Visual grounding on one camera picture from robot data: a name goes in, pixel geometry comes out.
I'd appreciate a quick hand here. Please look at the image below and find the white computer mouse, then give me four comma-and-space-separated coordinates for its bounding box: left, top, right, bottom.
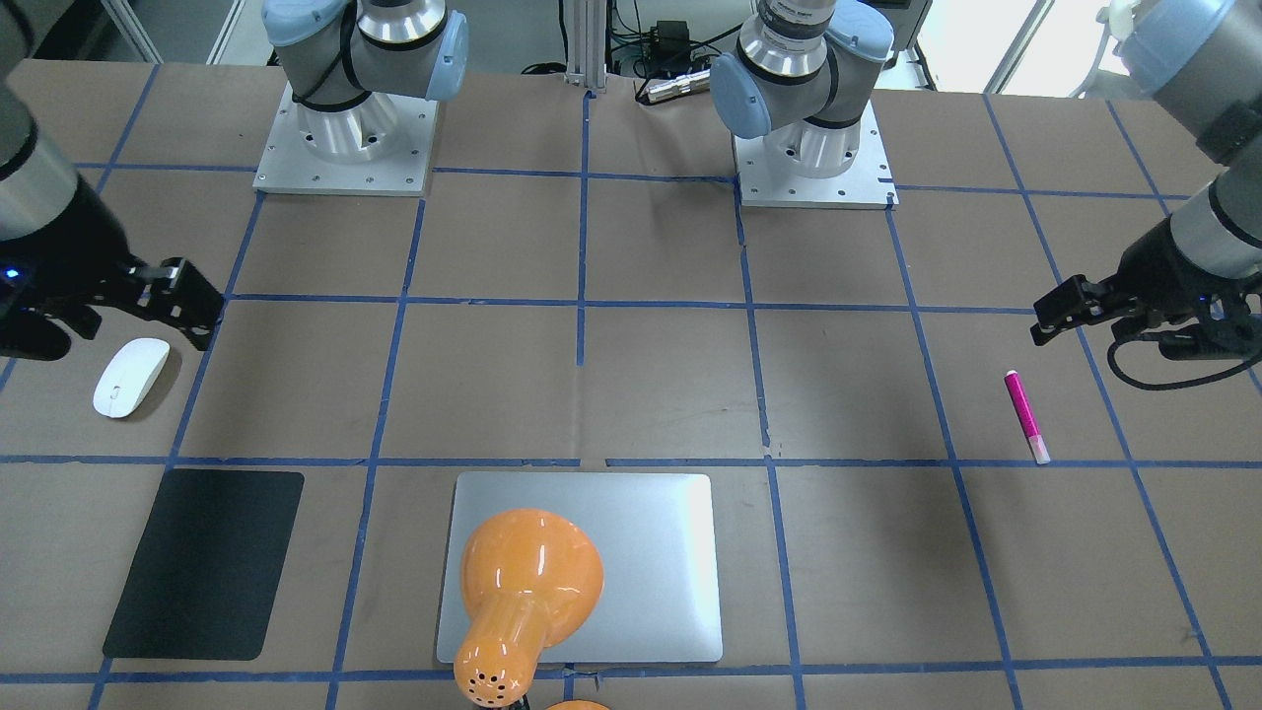
92, 337, 172, 419

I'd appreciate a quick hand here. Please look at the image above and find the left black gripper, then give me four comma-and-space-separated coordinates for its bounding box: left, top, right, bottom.
1031, 222, 1259, 346

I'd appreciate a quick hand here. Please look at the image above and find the black mousepad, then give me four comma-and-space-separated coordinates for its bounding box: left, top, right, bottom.
103, 468, 304, 661

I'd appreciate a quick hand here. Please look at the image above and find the silver metal cylinder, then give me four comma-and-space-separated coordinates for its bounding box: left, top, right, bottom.
634, 68, 711, 107

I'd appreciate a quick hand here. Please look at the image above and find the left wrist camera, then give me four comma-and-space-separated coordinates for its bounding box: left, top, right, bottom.
1107, 296, 1261, 391

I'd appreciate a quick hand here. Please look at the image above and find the aluminium frame post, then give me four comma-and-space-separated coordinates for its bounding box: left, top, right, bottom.
560, 1, 610, 95

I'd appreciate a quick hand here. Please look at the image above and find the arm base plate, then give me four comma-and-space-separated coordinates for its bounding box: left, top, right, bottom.
732, 103, 900, 211
252, 87, 443, 197

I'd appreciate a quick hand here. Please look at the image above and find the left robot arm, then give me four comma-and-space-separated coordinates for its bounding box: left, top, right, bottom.
711, 1, 1259, 359

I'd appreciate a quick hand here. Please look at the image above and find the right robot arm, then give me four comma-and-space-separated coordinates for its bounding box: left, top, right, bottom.
1, 1, 469, 361

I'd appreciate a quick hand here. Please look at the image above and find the silver laptop notebook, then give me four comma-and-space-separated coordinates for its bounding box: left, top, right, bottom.
435, 470, 724, 665

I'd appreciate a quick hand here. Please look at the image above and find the orange desk lamp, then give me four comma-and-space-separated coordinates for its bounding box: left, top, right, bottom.
454, 508, 604, 709

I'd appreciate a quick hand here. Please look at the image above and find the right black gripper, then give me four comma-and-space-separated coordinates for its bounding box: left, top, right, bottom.
3, 251, 226, 352

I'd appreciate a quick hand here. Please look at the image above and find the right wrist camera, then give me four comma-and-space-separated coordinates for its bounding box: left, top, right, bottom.
1, 311, 71, 361

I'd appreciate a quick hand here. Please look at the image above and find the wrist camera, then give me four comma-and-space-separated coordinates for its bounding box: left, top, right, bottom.
1107, 296, 1261, 391
1, 311, 71, 361

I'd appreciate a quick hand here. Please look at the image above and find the pink marker pen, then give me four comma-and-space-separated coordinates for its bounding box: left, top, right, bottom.
1005, 370, 1053, 464

